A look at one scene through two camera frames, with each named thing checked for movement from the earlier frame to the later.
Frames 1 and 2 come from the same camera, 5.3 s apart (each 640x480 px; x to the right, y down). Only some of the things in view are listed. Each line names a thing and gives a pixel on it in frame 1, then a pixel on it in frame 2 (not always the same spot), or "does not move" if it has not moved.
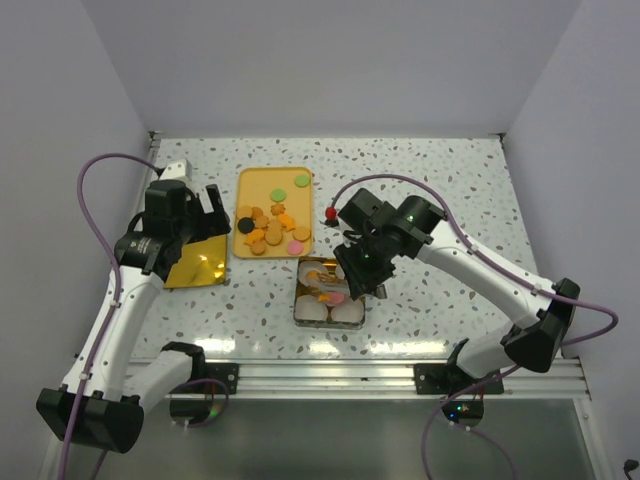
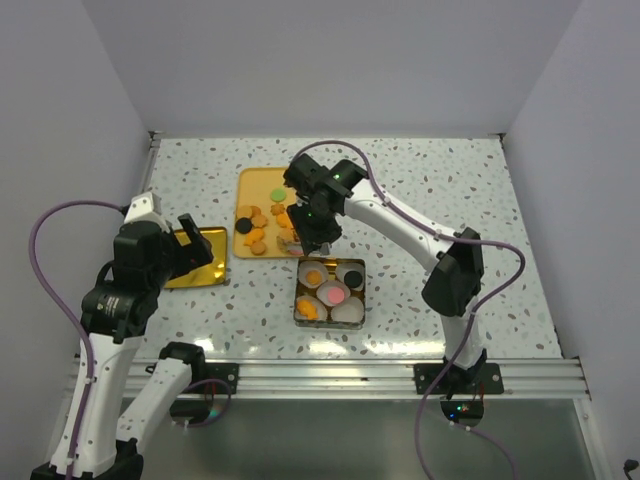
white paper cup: [349, 310] does not move
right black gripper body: [374, 236] → [330, 215]
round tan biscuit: [274, 237] → [287, 235]
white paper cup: [311, 273] does not move
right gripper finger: [379, 271] → [330, 231]
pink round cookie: [336, 297] does not move
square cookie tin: [323, 297] does not move
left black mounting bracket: [225, 372] does not move
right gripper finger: [356, 269] → [307, 223]
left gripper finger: [215, 223] → [198, 251]
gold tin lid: [202, 263] does not move
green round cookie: [278, 194] does not move
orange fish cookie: [254, 236] does not move
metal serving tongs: [380, 290] → [296, 247]
